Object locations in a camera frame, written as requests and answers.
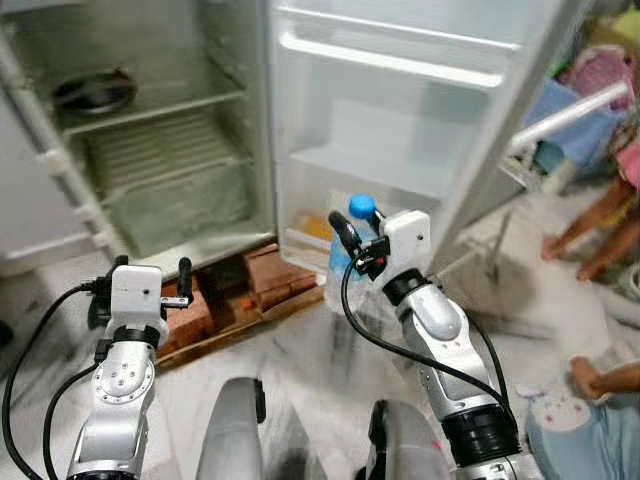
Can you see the white round dotted object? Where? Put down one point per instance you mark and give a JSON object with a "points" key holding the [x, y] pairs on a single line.
{"points": [[560, 410]]}

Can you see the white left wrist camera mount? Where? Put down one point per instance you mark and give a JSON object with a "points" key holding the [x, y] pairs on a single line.
{"points": [[135, 292]]}

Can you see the grey robot left leg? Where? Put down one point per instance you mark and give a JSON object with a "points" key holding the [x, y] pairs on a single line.
{"points": [[230, 430]]}

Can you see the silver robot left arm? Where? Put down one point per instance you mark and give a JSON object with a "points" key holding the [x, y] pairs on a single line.
{"points": [[112, 400]]}

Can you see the clear bottle with blue cap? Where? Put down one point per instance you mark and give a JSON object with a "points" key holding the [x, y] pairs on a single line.
{"points": [[340, 275]]}

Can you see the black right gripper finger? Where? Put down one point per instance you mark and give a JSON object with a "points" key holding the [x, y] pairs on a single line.
{"points": [[343, 222]]}

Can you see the grey robot right leg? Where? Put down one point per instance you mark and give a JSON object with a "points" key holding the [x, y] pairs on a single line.
{"points": [[402, 448]]}

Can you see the pink floral cloth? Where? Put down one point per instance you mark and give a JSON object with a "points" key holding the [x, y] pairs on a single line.
{"points": [[600, 70]]}

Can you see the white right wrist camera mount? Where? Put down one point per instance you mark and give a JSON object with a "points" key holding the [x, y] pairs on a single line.
{"points": [[406, 240]]}

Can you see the white fridge door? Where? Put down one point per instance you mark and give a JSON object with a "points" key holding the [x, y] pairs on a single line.
{"points": [[400, 120]]}

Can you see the yellow green bag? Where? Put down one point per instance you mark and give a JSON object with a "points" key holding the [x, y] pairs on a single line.
{"points": [[615, 30]]}

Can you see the grey robot leg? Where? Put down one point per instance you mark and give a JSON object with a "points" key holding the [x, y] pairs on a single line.
{"points": [[230, 430], [402, 448]]}

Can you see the dark round pan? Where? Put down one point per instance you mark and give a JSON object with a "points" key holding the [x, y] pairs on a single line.
{"points": [[95, 92]]}

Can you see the blue cloth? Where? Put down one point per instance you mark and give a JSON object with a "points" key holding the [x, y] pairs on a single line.
{"points": [[578, 135]]}

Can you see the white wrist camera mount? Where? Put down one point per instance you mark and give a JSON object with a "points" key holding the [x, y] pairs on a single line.
{"points": [[135, 292], [406, 240]]}

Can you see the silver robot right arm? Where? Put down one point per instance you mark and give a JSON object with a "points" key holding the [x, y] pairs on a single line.
{"points": [[440, 330]]}

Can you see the child in pink dress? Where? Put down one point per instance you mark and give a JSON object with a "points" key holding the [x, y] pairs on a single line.
{"points": [[592, 230]]}

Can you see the child in orange clothes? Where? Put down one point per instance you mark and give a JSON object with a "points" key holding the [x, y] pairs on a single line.
{"points": [[592, 378]]}

